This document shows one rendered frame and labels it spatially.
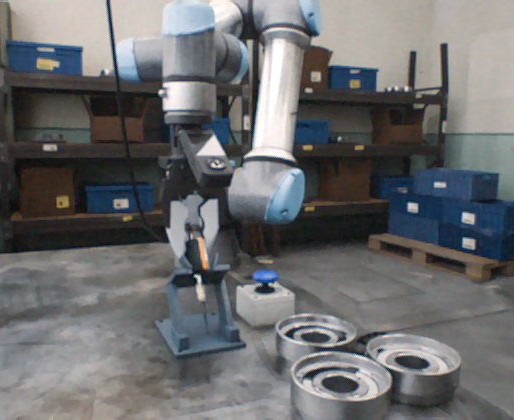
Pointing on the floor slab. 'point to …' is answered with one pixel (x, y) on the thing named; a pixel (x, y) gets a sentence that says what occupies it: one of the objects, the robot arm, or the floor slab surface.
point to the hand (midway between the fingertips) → (193, 252)
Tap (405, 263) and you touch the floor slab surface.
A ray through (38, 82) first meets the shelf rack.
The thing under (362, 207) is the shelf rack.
